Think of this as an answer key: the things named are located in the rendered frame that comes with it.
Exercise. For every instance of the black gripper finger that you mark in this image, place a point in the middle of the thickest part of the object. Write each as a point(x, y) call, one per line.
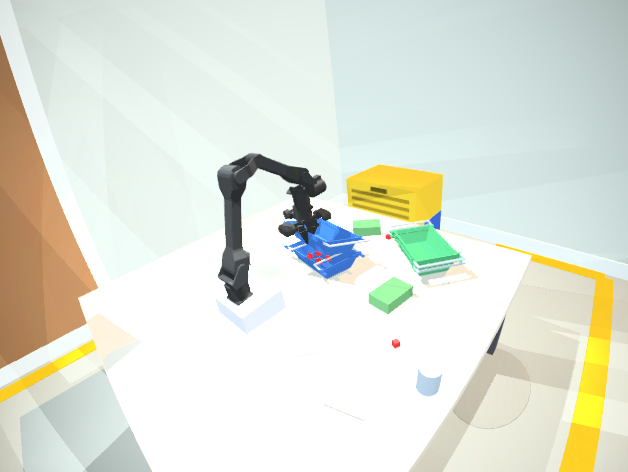
point(304, 235)
point(312, 228)

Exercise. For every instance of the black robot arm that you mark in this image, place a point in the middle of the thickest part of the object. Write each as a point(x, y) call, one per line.
point(232, 183)

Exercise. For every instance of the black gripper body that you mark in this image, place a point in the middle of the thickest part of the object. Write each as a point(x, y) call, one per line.
point(303, 216)

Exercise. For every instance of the green block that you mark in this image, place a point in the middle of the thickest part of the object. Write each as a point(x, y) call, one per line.
point(369, 227)
point(391, 294)

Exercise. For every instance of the pale blue cylinder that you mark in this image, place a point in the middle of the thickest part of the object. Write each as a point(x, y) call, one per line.
point(430, 372)

